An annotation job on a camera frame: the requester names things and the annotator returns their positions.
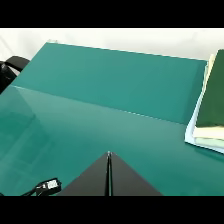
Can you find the dark green garment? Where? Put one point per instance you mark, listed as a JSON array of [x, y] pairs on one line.
[[213, 96]]

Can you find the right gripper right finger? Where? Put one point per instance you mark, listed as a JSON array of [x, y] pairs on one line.
[[125, 181]]

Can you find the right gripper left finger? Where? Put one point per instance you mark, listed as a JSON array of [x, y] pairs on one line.
[[95, 181]]

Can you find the pale green garment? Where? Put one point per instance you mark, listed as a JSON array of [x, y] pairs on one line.
[[211, 142]]

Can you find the black chair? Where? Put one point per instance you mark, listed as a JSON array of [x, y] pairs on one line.
[[11, 66]]

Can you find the small black adapter box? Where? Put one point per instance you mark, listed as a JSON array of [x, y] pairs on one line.
[[50, 185]]

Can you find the light blue garment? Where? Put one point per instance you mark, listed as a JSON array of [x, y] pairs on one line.
[[191, 131]]

